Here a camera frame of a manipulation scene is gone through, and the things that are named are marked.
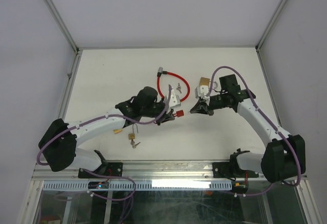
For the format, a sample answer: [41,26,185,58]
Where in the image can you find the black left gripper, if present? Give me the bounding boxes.
[142,98,175,126]

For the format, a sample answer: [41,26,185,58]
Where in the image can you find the small red padlock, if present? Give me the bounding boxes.
[175,110,184,117]

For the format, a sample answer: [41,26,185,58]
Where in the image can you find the large brass padlock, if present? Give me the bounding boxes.
[199,77,218,89]

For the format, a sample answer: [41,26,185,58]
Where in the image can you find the cable lock keys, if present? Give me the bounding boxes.
[176,83,182,93]

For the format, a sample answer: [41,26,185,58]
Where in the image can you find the small brass padlock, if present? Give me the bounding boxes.
[128,124,138,141]

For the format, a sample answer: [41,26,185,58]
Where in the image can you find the red cable lock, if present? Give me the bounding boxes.
[156,66,191,102]

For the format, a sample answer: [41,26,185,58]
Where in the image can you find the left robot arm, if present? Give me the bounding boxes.
[37,86,180,177]

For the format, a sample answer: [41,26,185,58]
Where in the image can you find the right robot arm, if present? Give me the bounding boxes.
[190,74,306,183]

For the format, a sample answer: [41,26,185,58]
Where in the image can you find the medium brass padlock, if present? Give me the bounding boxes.
[113,129,123,134]

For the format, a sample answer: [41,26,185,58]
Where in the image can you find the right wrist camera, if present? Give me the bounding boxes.
[195,85,210,100]

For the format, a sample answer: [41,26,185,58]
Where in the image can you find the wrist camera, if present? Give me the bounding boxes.
[164,85,181,109]
[195,85,210,100]

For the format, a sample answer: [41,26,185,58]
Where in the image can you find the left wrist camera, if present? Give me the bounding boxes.
[164,85,181,109]

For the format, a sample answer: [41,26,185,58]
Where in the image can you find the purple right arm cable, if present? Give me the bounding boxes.
[204,65,302,198]

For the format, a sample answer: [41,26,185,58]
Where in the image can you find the aluminium mounting rail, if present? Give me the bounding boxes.
[32,160,307,181]

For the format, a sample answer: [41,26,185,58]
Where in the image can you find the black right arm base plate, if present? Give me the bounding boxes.
[212,162,259,181]

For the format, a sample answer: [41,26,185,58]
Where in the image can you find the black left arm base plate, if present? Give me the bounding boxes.
[78,162,123,178]

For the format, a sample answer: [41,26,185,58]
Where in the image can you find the white slotted cable duct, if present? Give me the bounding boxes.
[43,179,232,191]

